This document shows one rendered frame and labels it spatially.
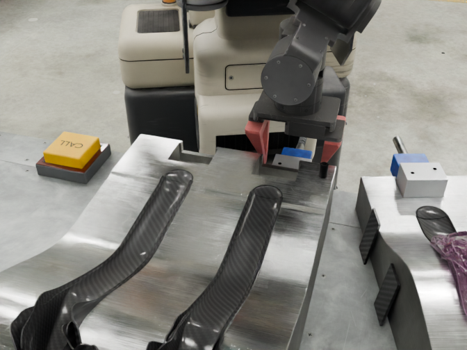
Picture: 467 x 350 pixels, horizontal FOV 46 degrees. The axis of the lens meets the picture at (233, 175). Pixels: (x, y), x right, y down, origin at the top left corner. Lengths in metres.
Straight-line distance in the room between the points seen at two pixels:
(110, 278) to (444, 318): 0.30
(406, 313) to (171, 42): 0.84
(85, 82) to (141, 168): 2.24
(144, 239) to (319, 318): 0.21
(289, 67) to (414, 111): 2.13
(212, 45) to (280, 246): 0.49
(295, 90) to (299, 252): 0.17
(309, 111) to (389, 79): 2.27
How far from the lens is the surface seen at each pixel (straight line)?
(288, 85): 0.58
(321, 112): 0.69
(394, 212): 0.68
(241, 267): 0.56
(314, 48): 0.58
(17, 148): 0.93
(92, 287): 0.51
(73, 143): 0.84
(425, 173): 0.71
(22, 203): 0.81
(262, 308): 0.49
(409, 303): 0.56
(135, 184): 0.65
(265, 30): 0.98
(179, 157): 0.73
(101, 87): 2.84
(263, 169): 0.70
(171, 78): 1.26
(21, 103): 2.80
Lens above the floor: 1.28
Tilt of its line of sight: 37 degrees down
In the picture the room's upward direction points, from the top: straight up
